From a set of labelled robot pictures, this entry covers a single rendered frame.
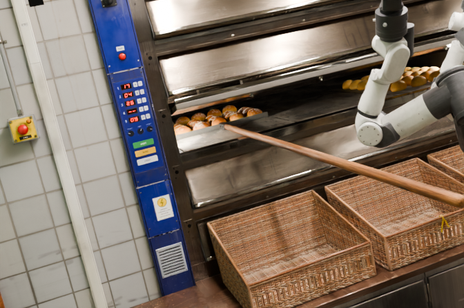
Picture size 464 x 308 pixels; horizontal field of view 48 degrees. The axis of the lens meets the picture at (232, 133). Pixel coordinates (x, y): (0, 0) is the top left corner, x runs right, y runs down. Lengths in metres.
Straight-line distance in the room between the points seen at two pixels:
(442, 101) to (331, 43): 1.07
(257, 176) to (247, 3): 0.80
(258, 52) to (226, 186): 0.64
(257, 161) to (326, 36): 0.69
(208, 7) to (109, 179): 0.87
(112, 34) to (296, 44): 0.86
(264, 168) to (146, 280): 0.75
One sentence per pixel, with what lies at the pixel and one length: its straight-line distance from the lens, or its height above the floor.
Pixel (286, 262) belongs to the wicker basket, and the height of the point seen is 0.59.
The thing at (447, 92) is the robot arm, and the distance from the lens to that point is 1.60.
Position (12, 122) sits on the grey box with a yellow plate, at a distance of 2.21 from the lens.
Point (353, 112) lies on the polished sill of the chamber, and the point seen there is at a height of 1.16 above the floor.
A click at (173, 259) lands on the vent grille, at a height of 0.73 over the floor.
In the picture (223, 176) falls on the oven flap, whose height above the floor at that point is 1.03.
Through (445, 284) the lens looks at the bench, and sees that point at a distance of 2.42.
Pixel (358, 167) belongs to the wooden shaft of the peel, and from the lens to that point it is 1.55.
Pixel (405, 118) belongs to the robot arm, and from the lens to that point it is 1.63.
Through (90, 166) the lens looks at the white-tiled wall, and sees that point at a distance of 2.30.
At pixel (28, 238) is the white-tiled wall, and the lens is 2.38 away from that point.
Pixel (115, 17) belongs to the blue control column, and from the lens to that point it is 2.26.
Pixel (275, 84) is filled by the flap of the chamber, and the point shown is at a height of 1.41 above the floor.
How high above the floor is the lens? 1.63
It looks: 10 degrees down
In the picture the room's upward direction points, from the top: 12 degrees counter-clockwise
